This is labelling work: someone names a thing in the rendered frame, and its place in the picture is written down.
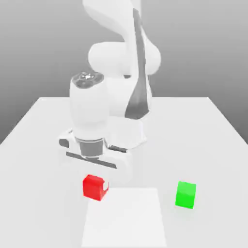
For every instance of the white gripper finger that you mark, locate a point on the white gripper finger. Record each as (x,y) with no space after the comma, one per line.
(105,186)

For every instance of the small green cube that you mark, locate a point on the small green cube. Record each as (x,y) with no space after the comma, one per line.
(185,195)

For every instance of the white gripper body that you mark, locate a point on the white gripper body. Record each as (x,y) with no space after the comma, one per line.
(120,164)

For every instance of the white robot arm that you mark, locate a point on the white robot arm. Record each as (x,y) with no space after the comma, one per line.
(87,108)

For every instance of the small red cube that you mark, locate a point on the small red cube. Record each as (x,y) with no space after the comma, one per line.
(92,187)

